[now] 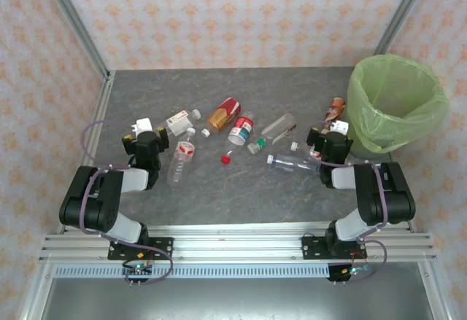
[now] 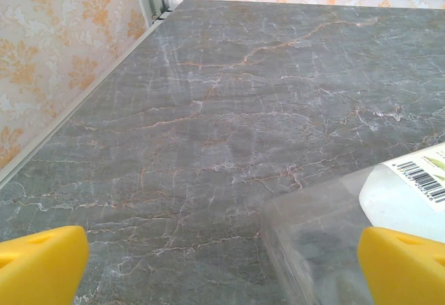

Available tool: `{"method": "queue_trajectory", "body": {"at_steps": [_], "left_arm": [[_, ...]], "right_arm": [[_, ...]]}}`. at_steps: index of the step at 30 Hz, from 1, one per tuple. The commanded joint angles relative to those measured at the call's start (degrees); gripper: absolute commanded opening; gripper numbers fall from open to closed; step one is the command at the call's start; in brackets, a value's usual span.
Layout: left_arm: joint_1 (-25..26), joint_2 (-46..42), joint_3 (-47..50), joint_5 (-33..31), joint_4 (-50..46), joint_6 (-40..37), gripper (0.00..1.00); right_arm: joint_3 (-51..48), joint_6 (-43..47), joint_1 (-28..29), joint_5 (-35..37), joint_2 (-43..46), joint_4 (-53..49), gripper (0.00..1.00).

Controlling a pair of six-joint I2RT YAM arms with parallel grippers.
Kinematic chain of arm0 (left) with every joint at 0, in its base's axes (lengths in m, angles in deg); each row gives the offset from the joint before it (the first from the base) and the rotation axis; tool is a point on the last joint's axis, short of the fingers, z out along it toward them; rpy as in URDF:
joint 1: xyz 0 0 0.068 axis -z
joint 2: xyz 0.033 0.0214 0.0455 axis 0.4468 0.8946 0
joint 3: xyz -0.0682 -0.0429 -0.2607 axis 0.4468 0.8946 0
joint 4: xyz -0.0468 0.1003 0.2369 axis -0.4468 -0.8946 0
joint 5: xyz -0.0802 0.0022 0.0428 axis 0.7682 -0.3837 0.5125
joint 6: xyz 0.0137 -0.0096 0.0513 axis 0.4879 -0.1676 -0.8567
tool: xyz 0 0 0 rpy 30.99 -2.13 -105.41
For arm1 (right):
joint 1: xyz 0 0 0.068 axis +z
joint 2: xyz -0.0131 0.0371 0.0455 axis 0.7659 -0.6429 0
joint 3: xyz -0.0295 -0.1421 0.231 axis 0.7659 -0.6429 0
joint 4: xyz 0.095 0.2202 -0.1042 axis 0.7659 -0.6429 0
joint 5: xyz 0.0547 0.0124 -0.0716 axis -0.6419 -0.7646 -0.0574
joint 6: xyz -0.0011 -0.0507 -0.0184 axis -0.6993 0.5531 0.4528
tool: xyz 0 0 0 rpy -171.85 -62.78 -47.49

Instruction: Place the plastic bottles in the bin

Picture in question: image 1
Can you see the clear bluish ribbed bottle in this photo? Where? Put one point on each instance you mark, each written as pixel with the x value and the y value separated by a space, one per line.
pixel 292 161

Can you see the aluminium frame leg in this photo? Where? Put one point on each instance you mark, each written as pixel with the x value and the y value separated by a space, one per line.
pixel 434 291
pixel 36 294

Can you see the tea bottle yellow-red label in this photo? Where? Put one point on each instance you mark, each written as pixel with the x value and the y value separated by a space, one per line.
pixel 222 116

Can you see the brown snack wrapper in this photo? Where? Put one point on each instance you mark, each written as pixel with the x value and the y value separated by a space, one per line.
pixel 335 108

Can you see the black mount plate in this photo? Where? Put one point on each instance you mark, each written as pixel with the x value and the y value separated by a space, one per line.
pixel 313 249
pixel 162 247

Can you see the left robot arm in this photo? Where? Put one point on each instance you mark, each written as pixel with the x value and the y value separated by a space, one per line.
pixel 91 203

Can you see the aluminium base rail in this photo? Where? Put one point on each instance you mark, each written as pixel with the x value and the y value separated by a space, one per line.
pixel 237 243

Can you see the bin with green liner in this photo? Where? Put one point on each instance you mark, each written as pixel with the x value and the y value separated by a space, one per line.
pixel 365 116

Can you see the aluminium corner post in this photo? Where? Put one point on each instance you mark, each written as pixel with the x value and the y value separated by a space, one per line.
pixel 73 17
pixel 401 10

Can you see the clear bottle white flower label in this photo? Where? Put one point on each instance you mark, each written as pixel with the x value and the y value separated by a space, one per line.
pixel 178 120

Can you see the aluminium side rail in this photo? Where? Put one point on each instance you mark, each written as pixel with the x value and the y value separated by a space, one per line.
pixel 98 116

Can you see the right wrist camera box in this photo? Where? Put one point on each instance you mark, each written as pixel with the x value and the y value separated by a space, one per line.
pixel 341 127

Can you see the red-capped bottle red-white label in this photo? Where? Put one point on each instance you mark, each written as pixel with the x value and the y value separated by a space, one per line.
pixel 241 130

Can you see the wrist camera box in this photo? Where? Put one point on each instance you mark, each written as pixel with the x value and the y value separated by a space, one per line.
pixel 341 127
pixel 143 125

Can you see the black right mount plate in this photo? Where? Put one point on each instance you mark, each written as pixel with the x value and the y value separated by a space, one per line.
pixel 313 249

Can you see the grey metal panel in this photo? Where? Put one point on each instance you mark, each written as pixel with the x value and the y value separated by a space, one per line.
pixel 233 301

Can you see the clear bottle red-white label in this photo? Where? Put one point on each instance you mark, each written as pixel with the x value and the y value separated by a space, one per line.
pixel 180 163

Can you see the clear bottle green neck band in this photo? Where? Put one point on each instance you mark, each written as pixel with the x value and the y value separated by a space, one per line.
pixel 277 128

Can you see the black left mount plate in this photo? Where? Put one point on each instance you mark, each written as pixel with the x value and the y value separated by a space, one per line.
pixel 162 247

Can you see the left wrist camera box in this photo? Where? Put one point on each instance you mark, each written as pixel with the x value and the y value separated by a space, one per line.
pixel 143 125

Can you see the small white-capped clear bottle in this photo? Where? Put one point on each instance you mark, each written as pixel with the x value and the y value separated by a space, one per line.
pixel 295 146

